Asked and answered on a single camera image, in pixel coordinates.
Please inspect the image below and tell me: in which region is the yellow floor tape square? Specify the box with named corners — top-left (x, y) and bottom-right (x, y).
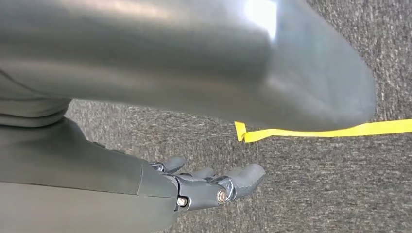
top-left (234, 119), bottom-right (412, 144)

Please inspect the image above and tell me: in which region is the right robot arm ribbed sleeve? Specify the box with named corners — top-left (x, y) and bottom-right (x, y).
top-left (0, 69), bottom-right (72, 128)

